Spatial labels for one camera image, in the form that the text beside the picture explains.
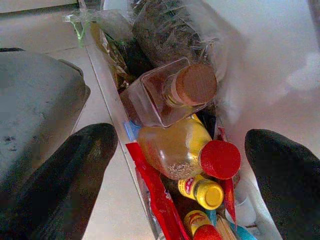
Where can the wide red packet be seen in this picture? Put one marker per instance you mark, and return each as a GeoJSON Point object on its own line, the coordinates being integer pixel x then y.
{"type": "Point", "coordinates": [155, 190]}

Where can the plastic bag dark leaves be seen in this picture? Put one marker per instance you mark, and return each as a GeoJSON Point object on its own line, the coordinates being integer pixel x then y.
{"type": "Point", "coordinates": [170, 32]}

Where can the small yellow bottle red cap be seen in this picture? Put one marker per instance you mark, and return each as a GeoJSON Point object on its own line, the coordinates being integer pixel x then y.
{"type": "Point", "coordinates": [200, 225]}

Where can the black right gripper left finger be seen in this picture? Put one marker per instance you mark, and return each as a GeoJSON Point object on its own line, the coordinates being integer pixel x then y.
{"type": "Point", "coordinates": [62, 180]}

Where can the plastic bag green herbs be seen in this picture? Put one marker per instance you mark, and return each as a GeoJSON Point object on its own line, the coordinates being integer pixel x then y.
{"type": "Point", "coordinates": [112, 45]}

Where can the square glass bottle cork stopper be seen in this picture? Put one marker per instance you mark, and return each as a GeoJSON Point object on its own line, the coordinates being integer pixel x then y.
{"type": "Point", "coordinates": [155, 97]}

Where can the clear fridge door shelf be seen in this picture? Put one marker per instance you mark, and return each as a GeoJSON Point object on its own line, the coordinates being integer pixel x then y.
{"type": "Point", "coordinates": [110, 105]}

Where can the large yellow bottle red cap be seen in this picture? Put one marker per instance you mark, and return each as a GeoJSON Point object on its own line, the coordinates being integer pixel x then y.
{"type": "Point", "coordinates": [175, 147]}

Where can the small white bottle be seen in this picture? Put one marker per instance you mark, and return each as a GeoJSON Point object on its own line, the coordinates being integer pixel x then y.
{"type": "Point", "coordinates": [246, 200]}

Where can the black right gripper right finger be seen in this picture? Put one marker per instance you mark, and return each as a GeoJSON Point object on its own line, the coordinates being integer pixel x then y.
{"type": "Point", "coordinates": [290, 180]}

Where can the bundle of wooden toothpicks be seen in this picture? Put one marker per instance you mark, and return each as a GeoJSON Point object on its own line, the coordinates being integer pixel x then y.
{"type": "Point", "coordinates": [225, 228]}

